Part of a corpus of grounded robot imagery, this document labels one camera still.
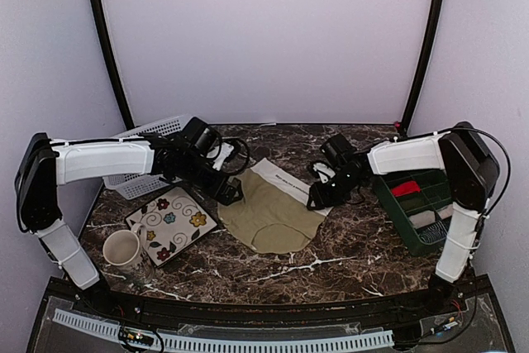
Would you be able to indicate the black striped rolled cloth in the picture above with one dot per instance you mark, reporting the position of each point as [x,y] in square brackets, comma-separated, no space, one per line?
[432,233]

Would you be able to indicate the white slotted cable duct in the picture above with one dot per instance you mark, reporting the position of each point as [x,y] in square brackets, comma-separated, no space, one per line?
[143,340]

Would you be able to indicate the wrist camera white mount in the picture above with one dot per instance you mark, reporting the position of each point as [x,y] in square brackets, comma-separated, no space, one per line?
[323,171]
[225,151]

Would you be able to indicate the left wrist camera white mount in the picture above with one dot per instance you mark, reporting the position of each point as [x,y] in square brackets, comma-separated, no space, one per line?
[225,151]

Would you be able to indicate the grey rolled cloth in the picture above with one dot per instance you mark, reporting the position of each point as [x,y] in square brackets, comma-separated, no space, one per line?
[422,219]

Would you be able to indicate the dark green rolled cloth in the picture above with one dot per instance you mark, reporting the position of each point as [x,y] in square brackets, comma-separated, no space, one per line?
[412,204]

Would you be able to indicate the pink white underwear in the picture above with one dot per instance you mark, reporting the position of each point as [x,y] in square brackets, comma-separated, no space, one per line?
[445,212]

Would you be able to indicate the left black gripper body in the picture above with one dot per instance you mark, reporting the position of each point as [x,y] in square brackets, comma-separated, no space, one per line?
[193,173]

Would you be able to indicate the black frame post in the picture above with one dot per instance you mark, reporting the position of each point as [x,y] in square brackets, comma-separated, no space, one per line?
[110,63]
[422,65]

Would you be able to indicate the floral square ceramic plate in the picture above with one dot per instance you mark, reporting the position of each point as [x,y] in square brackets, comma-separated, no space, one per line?
[173,221]

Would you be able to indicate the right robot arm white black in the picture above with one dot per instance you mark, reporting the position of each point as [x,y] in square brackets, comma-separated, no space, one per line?
[459,152]

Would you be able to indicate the white plastic mesh basket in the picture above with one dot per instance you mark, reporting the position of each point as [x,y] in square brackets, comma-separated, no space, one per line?
[133,179]

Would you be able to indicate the red rolled cloth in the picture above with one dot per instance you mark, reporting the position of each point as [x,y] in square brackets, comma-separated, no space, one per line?
[406,188]

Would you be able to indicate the green divided organizer box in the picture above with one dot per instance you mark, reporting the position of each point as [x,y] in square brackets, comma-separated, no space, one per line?
[434,188]

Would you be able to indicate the olive green cloth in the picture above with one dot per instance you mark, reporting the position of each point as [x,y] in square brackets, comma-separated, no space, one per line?
[272,217]

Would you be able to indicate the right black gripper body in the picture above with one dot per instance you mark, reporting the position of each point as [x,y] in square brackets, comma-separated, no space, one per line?
[339,193]

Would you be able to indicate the left black frame post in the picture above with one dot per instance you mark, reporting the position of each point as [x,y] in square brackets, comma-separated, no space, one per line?
[110,63]

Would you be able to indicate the right black frame post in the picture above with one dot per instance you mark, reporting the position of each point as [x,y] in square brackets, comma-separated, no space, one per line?
[422,65]

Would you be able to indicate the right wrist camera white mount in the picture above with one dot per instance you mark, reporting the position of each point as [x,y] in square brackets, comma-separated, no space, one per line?
[323,171]

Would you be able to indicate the beige floral mug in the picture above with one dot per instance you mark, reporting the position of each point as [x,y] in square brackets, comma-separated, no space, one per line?
[125,251]

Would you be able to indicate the black front table rail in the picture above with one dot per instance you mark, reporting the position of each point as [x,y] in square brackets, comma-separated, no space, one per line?
[477,304]

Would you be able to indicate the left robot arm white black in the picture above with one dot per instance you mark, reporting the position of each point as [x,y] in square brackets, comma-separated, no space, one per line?
[48,164]

